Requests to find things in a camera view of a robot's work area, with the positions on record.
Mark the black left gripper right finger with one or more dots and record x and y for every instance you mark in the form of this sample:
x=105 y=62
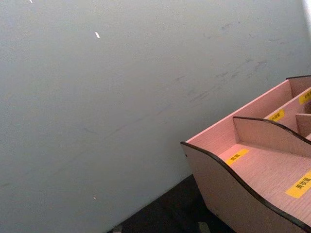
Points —
x=203 y=228

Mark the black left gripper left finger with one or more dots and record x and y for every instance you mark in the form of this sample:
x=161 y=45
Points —
x=117 y=229

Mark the black table cloth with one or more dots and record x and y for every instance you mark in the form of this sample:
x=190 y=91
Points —
x=170 y=213

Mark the pale wooden divided tray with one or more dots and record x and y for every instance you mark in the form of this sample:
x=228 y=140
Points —
x=255 y=170

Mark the pale grey wall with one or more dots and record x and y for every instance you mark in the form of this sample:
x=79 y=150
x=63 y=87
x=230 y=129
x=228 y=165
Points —
x=97 y=97

